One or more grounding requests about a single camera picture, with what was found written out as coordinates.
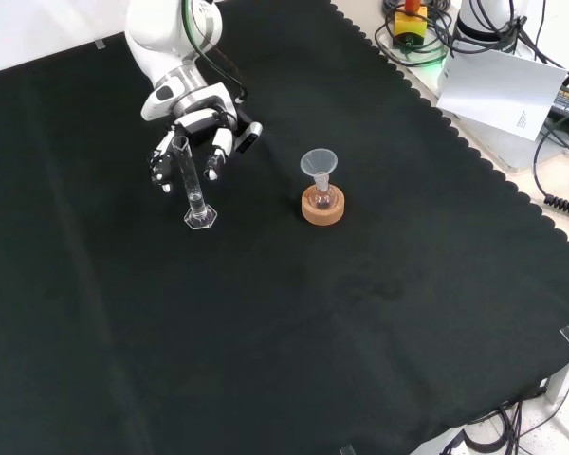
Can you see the white cylindrical base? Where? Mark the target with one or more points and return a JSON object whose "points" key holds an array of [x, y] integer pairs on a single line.
{"points": [[483, 21]]}

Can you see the black bench cloth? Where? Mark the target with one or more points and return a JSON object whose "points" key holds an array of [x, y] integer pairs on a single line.
{"points": [[284, 308]]}

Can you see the round-bottom glass flask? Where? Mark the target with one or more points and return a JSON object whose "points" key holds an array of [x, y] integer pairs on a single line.
{"points": [[323, 199]]}

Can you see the yellow stop button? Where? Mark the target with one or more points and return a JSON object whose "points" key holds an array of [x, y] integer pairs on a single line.
{"points": [[410, 29]]}

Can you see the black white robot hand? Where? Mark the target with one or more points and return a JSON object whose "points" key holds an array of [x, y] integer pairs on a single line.
{"points": [[204, 106]]}

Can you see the clear glass graduated cylinder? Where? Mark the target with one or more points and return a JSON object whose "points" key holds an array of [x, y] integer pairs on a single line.
{"points": [[197, 205]]}

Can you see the white paper sheet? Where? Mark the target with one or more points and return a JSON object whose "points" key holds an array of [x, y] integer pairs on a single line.
{"points": [[498, 90]]}

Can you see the aluminium bench frame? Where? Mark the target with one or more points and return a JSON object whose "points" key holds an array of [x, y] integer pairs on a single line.
{"points": [[566, 379]]}

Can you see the translucent plastic funnel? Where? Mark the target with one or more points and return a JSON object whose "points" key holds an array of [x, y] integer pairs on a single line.
{"points": [[318, 161]]}

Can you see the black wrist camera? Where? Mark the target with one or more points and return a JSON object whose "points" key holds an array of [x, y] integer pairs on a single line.
{"points": [[248, 138]]}

